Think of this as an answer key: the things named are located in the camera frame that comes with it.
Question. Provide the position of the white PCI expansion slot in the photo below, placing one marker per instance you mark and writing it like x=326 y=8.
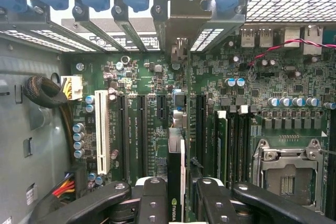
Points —
x=102 y=129

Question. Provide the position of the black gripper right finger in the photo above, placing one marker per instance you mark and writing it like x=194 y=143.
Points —
x=218 y=205

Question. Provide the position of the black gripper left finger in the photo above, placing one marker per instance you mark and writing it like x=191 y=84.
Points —
x=153 y=203

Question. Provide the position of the thin socket locking lever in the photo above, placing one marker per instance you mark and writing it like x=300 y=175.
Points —
x=329 y=151

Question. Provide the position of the black RAM slot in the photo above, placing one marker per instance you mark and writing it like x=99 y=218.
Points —
x=240 y=150
x=231 y=150
x=331 y=182
x=248 y=153

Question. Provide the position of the short black expansion slot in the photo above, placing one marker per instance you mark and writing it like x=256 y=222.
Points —
x=161 y=107

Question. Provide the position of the black open PC case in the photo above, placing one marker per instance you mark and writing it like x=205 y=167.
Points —
x=26 y=58

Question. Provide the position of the green RAM stick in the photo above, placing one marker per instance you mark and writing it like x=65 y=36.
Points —
x=221 y=150

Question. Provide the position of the metal CPU socket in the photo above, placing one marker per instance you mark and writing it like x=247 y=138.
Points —
x=288 y=179

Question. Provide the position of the silver network port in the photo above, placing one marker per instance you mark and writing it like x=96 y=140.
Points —
x=313 y=40
x=292 y=36

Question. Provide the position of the silver USB port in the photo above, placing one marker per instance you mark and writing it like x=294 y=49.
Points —
x=265 y=37
x=248 y=37

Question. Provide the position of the white power connector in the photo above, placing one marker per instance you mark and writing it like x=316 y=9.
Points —
x=74 y=87

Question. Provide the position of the long black expansion slot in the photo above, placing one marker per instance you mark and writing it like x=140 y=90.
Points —
x=123 y=134
x=201 y=129
x=141 y=134

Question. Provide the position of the green motherboard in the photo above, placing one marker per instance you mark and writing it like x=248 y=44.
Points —
x=275 y=82

